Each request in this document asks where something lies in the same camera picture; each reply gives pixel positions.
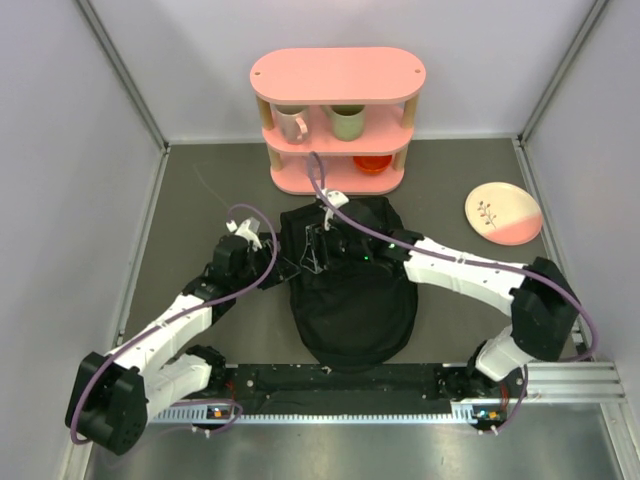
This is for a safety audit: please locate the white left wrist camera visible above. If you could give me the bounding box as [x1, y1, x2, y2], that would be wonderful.
[226, 217, 263, 251]

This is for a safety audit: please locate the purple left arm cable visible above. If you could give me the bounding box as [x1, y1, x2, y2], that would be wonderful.
[67, 202, 279, 445]

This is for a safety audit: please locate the clear drinking glass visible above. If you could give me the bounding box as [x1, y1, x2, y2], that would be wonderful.
[306, 155, 330, 184]

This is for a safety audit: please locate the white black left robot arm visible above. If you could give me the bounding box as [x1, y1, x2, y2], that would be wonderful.
[65, 234, 300, 455]

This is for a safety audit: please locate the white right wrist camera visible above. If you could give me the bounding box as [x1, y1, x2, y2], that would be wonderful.
[321, 188, 349, 231]

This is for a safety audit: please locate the green mug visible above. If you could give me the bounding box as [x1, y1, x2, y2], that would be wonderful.
[321, 105, 365, 142]

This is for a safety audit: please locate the black student backpack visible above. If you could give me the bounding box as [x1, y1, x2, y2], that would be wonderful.
[278, 195, 419, 371]

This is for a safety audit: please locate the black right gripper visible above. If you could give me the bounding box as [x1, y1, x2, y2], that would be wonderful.
[302, 220, 370, 274]

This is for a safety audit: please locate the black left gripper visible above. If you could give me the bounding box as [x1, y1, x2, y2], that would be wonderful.
[232, 239, 300, 291]

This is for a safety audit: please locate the pink and cream plate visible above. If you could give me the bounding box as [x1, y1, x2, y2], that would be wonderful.
[464, 182, 543, 246]

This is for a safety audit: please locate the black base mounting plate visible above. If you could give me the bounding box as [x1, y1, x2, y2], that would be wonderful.
[215, 363, 523, 415]

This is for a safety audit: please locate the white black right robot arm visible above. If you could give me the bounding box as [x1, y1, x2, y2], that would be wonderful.
[280, 197, 578, 396]

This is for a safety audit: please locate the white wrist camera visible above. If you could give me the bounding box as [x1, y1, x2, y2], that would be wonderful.
[321, 188, 349, 231]
[226, 217, 263, 251]

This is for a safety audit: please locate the pink mug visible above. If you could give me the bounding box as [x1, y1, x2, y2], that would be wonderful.
[274, 105, 310, 145]

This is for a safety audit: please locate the pink wooden shelf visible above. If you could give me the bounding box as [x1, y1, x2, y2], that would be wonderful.
[249, 47, 427, 195]

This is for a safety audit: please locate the orange plastic bowl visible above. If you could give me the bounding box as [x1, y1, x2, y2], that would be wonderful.
[353, 155, 393, 175]

